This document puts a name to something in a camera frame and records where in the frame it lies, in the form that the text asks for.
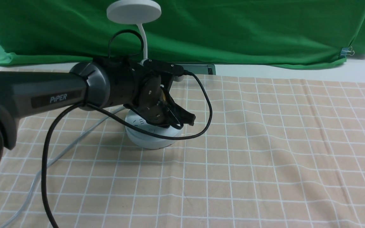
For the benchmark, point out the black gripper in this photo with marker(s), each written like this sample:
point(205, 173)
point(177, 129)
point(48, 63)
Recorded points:
point(150, 100)

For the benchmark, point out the white desk lamp with sockets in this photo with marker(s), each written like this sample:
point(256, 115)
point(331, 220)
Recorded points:
point(138, 12)

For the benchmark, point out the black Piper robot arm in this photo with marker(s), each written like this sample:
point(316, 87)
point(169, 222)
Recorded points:
point(103, 82)

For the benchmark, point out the beige checkered tablecloth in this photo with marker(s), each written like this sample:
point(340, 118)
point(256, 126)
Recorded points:
point(279, 153)

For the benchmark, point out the green backdrop cloth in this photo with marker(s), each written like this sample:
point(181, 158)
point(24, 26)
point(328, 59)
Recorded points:
point(292, 34)

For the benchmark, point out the binder clip on cloth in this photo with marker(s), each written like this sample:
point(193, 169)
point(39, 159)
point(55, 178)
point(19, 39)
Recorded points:
point(345, 52)

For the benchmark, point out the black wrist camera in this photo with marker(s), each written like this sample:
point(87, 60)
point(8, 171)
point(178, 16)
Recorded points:
point(163, 67)

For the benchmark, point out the grey desk cable tray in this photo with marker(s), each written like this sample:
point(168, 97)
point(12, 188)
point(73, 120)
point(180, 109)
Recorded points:
point(196, 68)

